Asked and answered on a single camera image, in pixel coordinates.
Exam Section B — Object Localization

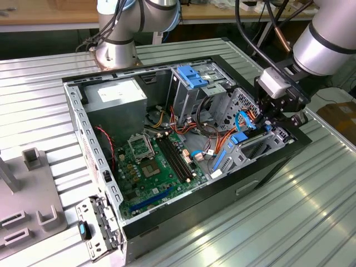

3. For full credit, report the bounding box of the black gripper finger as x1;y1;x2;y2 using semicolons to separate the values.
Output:
254;77;272;125
266;112;309;128

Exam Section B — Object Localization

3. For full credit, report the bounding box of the orange power wire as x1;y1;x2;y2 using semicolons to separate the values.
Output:
216;108;264;156

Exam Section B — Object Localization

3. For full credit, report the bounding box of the grey metal disk bay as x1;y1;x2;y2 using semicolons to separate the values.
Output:
208;87;295;180

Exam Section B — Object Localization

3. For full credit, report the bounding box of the brown cardboard box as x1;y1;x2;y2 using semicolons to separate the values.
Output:
317;101;356;140

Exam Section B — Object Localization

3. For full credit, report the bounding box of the blue drive latch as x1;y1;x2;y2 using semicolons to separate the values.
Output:
189;73;209;88
177;65;200;82

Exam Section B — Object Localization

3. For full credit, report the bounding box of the grey metal drive cage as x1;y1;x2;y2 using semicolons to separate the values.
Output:
169;62;233;126

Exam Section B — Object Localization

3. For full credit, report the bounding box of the black RAM slot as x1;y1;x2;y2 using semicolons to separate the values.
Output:
155;138;186;184
159;137;190;182
165;135;196;180
162;136;193;181

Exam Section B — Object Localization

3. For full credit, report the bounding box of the green motherboard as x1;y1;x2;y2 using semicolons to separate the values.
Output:
115;130;210;221

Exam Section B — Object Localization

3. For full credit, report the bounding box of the black open PC case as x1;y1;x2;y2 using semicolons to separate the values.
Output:
61;54;313;264

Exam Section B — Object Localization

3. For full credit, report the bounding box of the CPU socket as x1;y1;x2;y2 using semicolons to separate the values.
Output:
138;158;165;181

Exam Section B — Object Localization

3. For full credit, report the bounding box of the metal socket cover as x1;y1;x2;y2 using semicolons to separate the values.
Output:
127;135;154;162

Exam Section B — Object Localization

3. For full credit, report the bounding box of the blue expansion slot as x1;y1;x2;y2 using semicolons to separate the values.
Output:
129;185;175;212

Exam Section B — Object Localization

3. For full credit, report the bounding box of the grey power supply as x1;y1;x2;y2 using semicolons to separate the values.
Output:
81;80;148;150

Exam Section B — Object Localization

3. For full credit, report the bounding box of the long wooden desk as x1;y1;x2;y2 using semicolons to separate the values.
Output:
0;0;348;33

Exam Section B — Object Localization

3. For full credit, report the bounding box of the grey parts rack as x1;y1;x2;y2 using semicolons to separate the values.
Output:
0;148;69;249

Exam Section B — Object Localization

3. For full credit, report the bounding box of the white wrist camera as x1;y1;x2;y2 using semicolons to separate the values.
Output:
258;67;293;100

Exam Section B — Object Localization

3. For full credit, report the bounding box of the black round cable loop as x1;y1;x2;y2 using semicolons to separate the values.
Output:
195;95;222;139

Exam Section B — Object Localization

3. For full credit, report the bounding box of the copper cable sleeve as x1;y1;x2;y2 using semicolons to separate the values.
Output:
274;24;291;52

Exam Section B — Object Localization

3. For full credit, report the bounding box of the pale blue data wire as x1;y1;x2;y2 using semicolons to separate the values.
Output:
191;149;216;161

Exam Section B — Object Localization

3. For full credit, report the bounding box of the thick black hose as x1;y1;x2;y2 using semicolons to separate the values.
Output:
234;0;281;73

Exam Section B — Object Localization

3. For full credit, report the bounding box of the yellow black wire bundle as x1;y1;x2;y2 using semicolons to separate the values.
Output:
146;105;169;130

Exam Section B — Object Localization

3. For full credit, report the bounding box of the red black fan wire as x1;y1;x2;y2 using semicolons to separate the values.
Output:
94;126;117;170

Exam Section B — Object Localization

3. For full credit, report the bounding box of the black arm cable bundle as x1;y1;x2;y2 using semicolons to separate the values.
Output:
75;0;145;52

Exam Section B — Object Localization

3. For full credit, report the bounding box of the silver slot cover bracket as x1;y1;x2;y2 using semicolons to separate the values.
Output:
75;194;125;263

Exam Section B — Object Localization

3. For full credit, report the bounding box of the blue black bracket latch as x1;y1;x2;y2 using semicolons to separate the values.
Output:
77;220;93;240

